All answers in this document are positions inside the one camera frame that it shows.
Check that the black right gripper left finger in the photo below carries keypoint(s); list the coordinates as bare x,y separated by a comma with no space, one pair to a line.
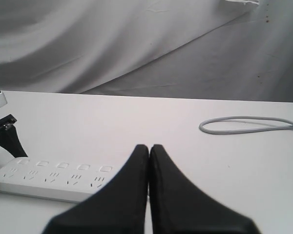
118,208

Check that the grey backdrop cloth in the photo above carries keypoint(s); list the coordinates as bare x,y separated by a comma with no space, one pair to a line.
211,49

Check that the white five-socket power strip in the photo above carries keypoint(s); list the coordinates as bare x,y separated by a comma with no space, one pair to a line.
71,181

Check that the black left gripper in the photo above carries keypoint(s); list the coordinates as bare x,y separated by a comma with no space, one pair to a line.
9,139

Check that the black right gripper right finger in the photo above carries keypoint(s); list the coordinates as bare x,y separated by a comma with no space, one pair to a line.
179,207

